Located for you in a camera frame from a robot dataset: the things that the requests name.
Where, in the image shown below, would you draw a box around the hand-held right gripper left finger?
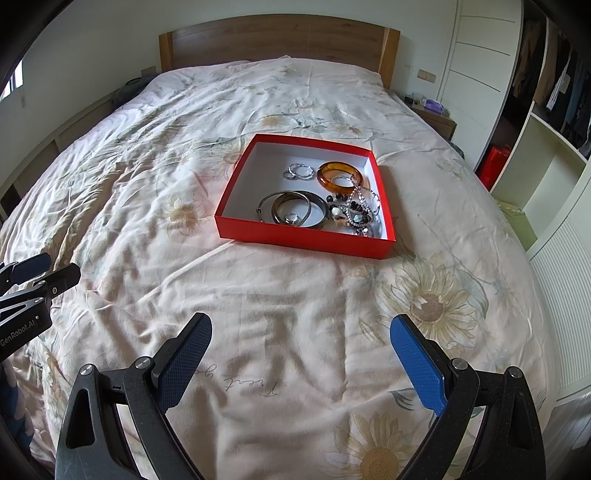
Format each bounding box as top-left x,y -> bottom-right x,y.
55,313 -> 213,480

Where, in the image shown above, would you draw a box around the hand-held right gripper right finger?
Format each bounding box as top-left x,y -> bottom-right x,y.
390,315 -> 548,480

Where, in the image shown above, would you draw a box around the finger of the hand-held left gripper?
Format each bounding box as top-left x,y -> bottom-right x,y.
25,263 -> 82,301
0,252 -> 52,288

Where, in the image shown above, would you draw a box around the red jewelry box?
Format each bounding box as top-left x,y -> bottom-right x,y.
215,133 -> 397,260

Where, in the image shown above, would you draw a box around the dark beaded bracelet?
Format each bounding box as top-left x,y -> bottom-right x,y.
324,193 -> 376,228

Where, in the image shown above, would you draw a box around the silver rhinestone bracelet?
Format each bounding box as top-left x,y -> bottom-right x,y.
347,182 -> 385,217

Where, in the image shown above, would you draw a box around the dark metal bangle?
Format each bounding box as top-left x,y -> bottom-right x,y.
271,191 -> 330,230

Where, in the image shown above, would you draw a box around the thin silver bangle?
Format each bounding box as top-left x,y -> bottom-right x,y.
255,191 -> 315,225

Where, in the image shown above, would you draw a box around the amber bangle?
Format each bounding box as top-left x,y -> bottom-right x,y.
316,161 -> 365,195

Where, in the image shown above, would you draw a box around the low wooden cabinet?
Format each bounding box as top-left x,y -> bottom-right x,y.
0,85 -> 127,220

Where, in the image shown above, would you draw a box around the white louvred cabinet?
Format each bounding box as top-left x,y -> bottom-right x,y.
525,217 -> 591,407

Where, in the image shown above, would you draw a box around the green box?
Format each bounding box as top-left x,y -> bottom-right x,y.
496,200 -> 539,251

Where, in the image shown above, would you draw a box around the window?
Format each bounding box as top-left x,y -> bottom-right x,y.
0,58 -> 25,101

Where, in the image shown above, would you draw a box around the dark bag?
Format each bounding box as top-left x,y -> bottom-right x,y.
112,78 -> 152,106

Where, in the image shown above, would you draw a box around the red bag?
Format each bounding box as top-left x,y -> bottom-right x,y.
475,144 -> 512,191

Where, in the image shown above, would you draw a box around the white open shelf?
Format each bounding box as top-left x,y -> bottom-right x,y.
487,99 -> 591,261

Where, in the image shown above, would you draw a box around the wooden nightstand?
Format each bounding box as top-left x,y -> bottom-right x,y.
410,99 -> 459,140

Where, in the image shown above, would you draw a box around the hanging clothes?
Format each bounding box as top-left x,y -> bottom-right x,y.
508,16 -> 591,160

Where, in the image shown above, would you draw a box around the white wardrobe door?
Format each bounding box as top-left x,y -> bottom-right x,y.
436,0 -> 526,169

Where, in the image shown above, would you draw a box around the wooden headboard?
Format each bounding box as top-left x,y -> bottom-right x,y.
159,14 -> 402,89

